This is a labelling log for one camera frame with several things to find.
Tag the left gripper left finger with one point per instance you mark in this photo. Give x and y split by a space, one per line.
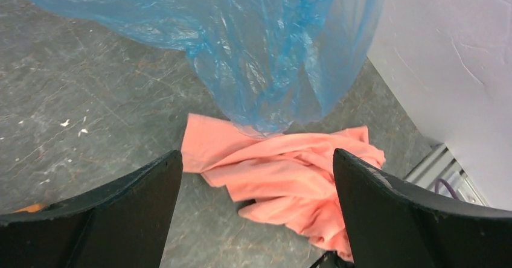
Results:
123 223

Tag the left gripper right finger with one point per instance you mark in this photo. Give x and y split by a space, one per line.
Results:
393 223

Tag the blue plastic trash bag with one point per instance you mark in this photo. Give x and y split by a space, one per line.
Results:
267 63

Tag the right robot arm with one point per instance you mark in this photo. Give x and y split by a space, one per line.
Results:
331 259

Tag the wooden compartment tray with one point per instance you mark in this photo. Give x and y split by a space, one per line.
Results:
32 208

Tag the pink cloth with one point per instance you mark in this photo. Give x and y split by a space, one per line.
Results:
287 179

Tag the aluminium frame rail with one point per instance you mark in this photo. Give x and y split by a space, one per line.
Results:
441 173

